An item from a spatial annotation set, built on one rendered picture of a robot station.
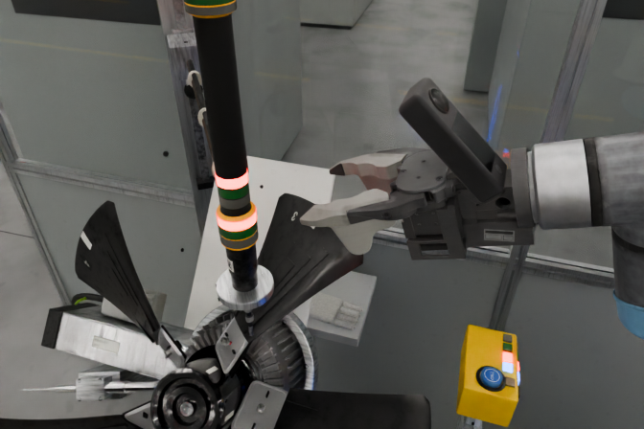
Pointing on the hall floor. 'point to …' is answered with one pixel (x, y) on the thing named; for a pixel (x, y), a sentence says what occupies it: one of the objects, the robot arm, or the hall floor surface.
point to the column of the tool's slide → (182, 79)
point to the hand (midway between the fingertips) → (322, 188)
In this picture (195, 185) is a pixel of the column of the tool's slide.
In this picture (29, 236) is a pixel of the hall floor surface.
